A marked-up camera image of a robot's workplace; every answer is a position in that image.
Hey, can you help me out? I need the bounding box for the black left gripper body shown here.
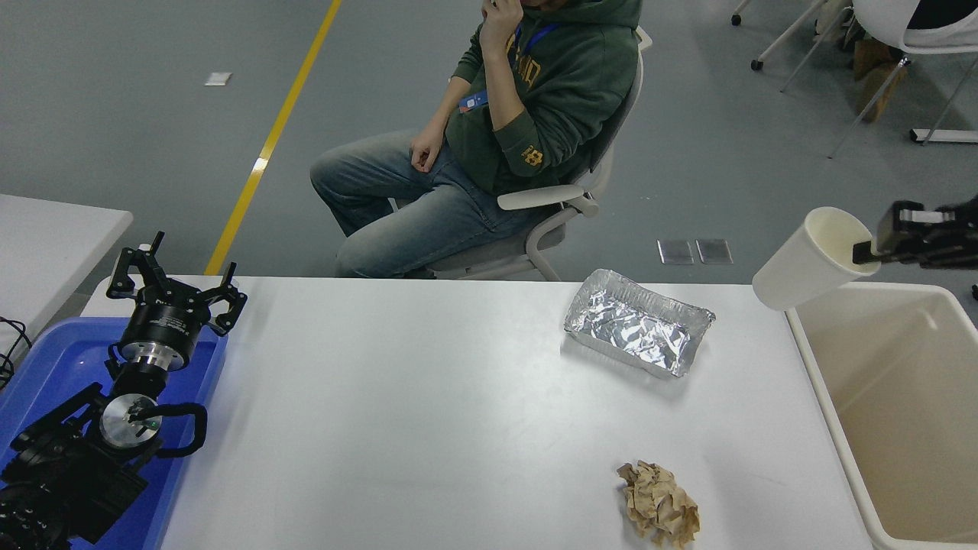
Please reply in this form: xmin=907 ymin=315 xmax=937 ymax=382
xmin=120 ymin=296 xmax=204 ymax=357

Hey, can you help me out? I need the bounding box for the white paper cup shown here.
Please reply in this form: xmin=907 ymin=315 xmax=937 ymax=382
xmin=752 ymin=206 xmax=882 ymax=312

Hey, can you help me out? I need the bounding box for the silver foil tray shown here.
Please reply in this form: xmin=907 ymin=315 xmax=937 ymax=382
xmin=564 ymin=268 xmax=717 ymax=380

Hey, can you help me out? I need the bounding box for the tan paper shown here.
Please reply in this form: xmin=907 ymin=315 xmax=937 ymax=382
xmin=617 ymin=460 xmax=701 ymax=549

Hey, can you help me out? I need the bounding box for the person's right hand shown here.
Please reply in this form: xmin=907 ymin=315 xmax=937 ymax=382
xmin=410 ymin=126 xmax=447 ymax=173

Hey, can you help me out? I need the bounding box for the person's left hand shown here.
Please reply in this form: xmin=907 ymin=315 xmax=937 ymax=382
xmin=479 ymin=0 xmax=525 ymax=50

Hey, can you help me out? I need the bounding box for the white side table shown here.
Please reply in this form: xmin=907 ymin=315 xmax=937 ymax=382
xmin=0 ymin=193 xmax=135 ymax=360

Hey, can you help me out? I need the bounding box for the white floor bar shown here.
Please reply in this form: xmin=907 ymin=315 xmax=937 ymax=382
xmin=911 ymin=128 xmax=978 ymax=146

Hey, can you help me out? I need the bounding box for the blue plastic tray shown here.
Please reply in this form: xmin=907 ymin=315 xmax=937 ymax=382
xmin=0 ymin=316 xmax=230 ymax=550

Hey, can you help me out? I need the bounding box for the large pale plastic bin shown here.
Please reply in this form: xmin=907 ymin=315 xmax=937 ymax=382
xmin=785 ymin=283 xmax=978 ymax=550

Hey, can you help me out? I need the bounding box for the white shell chair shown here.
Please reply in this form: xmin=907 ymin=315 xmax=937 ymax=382
xmin=779 ymin=0 xmax=978 ymax=160

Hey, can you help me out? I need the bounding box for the grey white office chair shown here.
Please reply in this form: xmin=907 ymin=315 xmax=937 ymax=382
xmin=390 ymin=27 xmax=656 ymax=282

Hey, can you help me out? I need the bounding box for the black cable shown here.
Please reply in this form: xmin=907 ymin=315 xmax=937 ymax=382
xmin=0 ymin=315 xmax=33 ymax=392

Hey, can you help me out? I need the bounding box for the white rolling table frame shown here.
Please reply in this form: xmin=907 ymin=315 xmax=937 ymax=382
xmin=731 ymin=0 xmax=830 ymax=73

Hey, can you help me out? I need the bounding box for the blue lanyard with badge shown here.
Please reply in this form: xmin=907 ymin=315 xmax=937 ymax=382
xmin=458 ymin=21 xmax=560 ymax=115

